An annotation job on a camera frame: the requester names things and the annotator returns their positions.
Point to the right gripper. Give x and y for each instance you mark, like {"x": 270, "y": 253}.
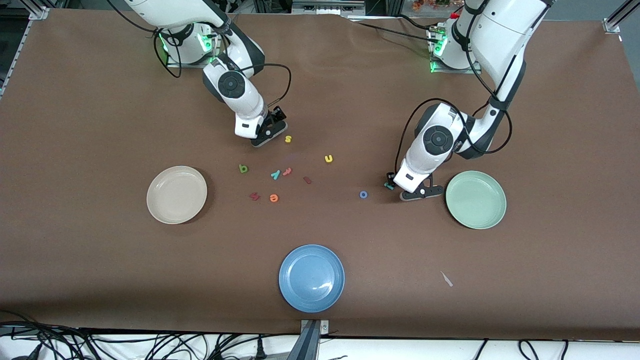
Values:
{"x": 276, "y": 114}

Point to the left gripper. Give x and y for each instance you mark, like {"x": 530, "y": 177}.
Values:
{"x": 389, "y": 176}

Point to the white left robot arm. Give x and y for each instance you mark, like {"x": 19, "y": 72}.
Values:
{"x": 500, "y": 30}

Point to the maroon foam letter s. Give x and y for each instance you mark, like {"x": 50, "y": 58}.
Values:
{"x": 255, "y": 196}

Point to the light green plate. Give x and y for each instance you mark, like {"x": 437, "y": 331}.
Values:
{"x": 475, "y": 200}

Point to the white paper scrap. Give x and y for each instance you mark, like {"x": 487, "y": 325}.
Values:
{"x": 446, "y": 279}

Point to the grey equipment box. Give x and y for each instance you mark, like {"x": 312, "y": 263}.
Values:
{"x": 327, "y": 7}

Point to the blue plate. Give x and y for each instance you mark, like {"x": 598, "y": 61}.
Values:
{"x": 311, "y": 278}

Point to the beige plate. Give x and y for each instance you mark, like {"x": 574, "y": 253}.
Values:
{"x": 176, "y": 195}

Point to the orange flower decoration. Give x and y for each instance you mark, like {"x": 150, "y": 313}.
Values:
{"x": 430, "y": 4}

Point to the black power plug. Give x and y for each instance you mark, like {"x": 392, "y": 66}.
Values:
{"x": 260, "y": 352}

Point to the brown table cover sheet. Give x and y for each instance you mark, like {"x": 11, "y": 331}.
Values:
{"x": 100, "y": 275}

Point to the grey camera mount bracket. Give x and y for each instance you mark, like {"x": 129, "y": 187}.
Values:
{"x": 310, "y": 345}

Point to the aluminium frame corner bracket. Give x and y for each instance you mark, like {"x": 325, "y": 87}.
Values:
{"x": 39, "y": 12}
{"x": 612, "y": 22}

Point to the aluminium table frame rail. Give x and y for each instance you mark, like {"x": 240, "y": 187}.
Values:
{"x": 12, "y": 59}

